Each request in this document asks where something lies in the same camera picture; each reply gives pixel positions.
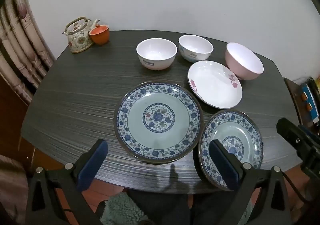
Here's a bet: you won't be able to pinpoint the white bowl with blue base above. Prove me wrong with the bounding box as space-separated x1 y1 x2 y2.
178 34 214 63

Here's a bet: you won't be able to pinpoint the floral ceramic teapot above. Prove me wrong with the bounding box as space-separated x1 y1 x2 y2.
63 16 101 54

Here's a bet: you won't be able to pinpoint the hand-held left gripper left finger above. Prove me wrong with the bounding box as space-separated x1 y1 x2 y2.
26 139 108 225

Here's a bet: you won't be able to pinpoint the large blue floral plate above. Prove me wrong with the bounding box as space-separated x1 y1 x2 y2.
114 81 203 165

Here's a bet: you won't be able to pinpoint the blue and white package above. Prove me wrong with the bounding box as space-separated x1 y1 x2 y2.
300 78 320 125

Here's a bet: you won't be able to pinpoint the black cable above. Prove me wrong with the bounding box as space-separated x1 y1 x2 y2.
282 172 310 205

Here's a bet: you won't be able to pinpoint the orange tea cup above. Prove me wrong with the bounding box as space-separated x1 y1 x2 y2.
89 25 110 46

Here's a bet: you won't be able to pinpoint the white plate with pink flowers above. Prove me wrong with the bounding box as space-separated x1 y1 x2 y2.
187 60 243 110

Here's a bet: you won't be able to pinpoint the brown wooden cabinet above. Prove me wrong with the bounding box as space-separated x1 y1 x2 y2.
0 88 35 155

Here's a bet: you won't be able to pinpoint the small blue floral plate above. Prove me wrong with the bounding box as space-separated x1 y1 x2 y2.
198 109 264 192

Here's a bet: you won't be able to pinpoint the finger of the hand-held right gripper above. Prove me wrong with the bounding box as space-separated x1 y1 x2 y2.
276 117 316 159
297 124 320 141

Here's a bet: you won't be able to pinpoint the white bowl with pink base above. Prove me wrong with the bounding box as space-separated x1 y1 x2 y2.
136 38 178 71

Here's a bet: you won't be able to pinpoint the dark trousers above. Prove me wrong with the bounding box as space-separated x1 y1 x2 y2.
127 187 198 225

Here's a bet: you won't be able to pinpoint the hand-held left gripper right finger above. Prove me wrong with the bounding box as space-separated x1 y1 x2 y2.
209 139 293 225

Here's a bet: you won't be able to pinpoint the green fleece jacket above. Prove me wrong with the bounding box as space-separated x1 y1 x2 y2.
100 191 147 225

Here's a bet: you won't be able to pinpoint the beige patterned curtain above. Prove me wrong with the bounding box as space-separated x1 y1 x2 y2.
0 0 57 106

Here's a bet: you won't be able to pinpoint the pinkish printed cloth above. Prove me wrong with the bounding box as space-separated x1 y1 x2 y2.
0 154 29 225

